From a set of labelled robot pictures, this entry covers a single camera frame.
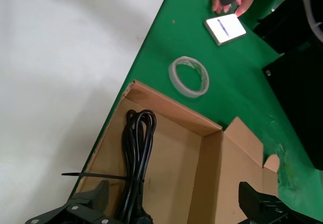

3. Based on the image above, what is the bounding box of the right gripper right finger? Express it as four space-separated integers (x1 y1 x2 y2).
238 181 323 224

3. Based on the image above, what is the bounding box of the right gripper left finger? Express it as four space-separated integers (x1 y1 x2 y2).
25 180 119 224

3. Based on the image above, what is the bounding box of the black power cable bundle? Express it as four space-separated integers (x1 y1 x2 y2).
62 109 157 224

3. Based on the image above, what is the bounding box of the open brown cardboard box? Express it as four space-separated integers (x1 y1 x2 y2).
75 79 281 224

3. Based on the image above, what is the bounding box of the green table cloth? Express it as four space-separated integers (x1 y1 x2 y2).
68 0 323 224

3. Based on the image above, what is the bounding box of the translucent white tape roll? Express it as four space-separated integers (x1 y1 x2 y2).
168 56 210 99

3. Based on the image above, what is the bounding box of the smartphone with silver edge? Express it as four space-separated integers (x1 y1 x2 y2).
204 13 247 46

